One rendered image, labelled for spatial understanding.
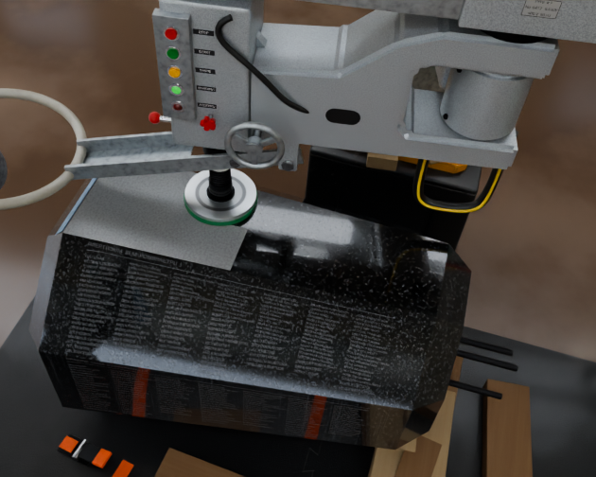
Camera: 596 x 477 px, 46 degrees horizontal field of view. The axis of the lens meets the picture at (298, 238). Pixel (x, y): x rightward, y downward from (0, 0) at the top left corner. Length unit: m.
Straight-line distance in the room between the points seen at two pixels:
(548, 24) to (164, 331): 1.25
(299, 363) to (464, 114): 0.79
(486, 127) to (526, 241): 1.70
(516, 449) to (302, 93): 1.58
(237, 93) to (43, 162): 2.02
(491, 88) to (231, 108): 0.61
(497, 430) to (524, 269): 0.86
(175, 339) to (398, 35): 1.02
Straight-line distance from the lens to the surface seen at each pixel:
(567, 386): 2.98
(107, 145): 2.14
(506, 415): 2.75
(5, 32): 4.48
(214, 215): 2.02
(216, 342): 1.98
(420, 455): 2.45
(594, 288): 3.34
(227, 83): 1.67
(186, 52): 1.62
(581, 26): 1.56
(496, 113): 1.70
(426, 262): 2.02
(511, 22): 1.53
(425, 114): 1.80
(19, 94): 2.36
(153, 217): 2.07
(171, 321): 2.00
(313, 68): 1.64
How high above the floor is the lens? 2.41
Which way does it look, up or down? 50 degrees down
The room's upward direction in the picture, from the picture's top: 6 degrees clockwise
